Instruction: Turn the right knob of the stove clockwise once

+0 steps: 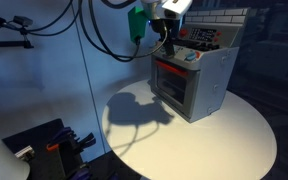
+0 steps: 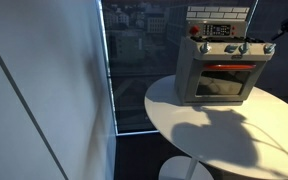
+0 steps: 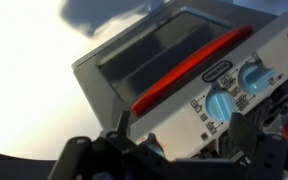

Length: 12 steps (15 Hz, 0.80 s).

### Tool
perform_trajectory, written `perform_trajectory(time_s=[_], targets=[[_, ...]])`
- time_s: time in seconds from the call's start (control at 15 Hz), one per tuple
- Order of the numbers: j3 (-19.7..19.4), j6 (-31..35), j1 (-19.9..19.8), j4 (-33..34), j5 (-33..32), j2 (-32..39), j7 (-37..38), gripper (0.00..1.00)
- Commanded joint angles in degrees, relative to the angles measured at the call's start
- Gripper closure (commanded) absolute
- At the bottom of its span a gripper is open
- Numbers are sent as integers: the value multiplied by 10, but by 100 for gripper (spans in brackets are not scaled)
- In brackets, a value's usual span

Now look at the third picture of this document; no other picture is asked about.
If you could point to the blue end stove knob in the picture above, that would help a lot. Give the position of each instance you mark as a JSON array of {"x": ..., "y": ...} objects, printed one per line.
[{"x": 155, "y": 146}]

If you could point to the grey toy stove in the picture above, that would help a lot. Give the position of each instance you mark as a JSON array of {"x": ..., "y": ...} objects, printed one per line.
[{"x": 170, "y": 83}]

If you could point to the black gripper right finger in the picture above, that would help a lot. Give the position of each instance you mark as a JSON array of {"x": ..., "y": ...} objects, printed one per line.
[{"x": 250, "y": 136}]

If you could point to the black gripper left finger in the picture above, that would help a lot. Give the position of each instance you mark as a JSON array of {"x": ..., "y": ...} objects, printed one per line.
[{"x": 84, "y": 156}]

